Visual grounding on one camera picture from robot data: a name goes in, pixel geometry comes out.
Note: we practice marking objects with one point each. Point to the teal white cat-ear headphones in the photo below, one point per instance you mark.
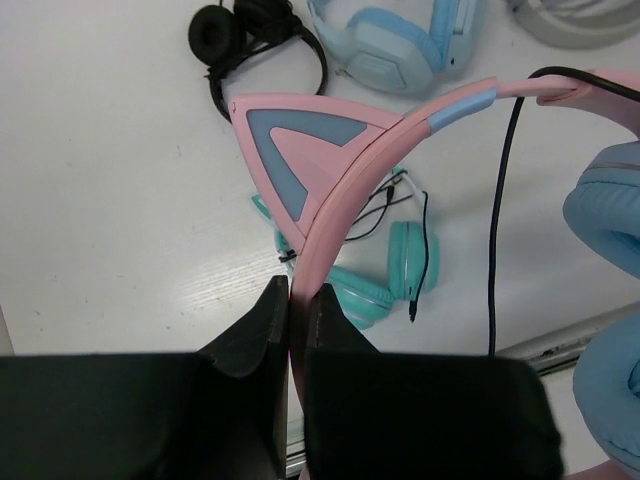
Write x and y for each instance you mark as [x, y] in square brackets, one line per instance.
[392, 256]

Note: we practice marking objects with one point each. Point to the light blue gaming headset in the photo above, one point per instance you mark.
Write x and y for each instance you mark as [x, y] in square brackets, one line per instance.
[386, 52]

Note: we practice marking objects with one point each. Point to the grey white wired headset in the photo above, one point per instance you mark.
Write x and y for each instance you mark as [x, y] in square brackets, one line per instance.
[577, 25]

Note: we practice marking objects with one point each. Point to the small black on-ear headphones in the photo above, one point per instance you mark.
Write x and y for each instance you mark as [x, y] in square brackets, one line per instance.
[224, 39]

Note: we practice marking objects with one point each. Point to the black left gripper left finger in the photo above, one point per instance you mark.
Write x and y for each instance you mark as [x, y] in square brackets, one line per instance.
[216, 413]

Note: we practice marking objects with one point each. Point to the pink blue cat-ear headphones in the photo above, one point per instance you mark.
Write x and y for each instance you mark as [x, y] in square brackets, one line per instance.
[315, 160]

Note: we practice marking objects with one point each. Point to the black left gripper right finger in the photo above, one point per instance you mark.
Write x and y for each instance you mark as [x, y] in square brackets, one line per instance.
[375, 415]

